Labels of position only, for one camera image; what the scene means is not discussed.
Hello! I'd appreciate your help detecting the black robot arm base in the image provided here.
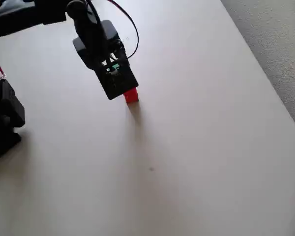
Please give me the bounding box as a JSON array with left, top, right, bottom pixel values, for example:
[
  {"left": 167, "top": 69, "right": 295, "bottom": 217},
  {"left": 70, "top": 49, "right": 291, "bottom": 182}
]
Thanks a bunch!
[{"left": 0, "top": 61, "right": 26, "bottom": 160}]

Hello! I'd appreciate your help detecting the red cube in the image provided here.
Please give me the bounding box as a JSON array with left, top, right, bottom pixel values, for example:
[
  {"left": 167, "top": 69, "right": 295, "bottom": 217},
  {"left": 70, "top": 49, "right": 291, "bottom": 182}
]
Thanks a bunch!
[
  {"left": 123, "top": 88, "right": 139, "bottom": 97},
  {"left": 124, "top": 94, "right": 140, "bottom": 103}
]

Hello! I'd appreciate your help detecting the black and red cable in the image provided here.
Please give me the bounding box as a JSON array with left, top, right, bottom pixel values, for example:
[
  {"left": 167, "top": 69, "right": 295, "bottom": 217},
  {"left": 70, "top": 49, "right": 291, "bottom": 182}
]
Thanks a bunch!
[{"left": 107, "top": 0, "right": 140, "bottom": 59}]

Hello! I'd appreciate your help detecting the black wrist camera mount plate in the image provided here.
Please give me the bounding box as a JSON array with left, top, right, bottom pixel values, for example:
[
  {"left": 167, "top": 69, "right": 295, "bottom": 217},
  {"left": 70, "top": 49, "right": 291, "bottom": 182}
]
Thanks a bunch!
[{"left": 95, "top": 58, "right": 140, "bottom": 101}]

